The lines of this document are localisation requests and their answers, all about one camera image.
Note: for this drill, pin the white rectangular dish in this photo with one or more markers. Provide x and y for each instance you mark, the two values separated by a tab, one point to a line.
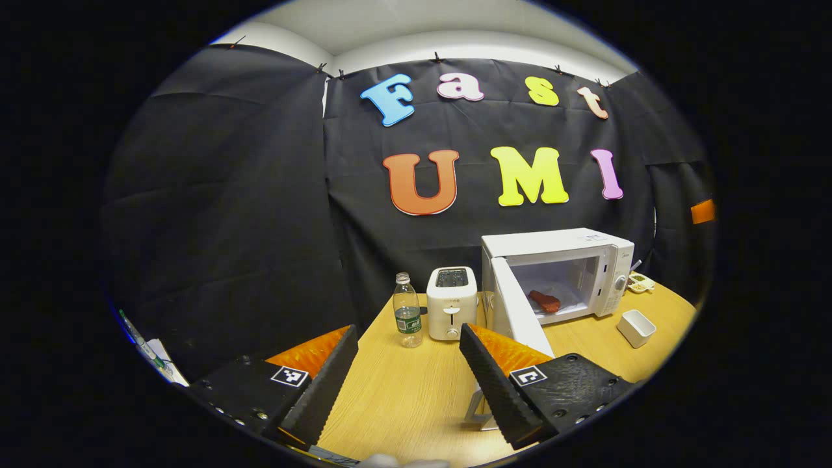
636	325

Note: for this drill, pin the white toaster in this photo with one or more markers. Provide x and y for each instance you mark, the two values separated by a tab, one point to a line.
452	305

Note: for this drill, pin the clear plastic water bottle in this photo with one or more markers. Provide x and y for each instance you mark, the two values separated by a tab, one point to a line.
407	318

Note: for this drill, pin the green pen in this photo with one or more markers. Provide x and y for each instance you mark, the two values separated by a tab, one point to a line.
140	338

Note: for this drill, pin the divided plate of spices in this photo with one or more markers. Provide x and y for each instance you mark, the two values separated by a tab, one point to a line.
641	283

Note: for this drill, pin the white papers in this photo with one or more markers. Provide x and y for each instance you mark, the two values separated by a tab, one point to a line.
166	364

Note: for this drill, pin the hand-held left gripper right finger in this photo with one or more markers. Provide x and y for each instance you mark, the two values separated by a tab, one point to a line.
494	383

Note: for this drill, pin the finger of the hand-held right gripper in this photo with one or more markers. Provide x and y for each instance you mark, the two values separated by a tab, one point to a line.
703	212

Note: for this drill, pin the white microwave oven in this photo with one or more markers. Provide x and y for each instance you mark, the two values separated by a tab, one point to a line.
552	244

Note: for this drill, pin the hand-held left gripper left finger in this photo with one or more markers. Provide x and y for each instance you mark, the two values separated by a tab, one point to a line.
325	383

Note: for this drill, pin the red meat slice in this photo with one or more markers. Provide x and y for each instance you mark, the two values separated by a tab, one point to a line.
546	301

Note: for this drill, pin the black backdrop cloth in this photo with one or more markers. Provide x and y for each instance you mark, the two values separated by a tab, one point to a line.
247	195

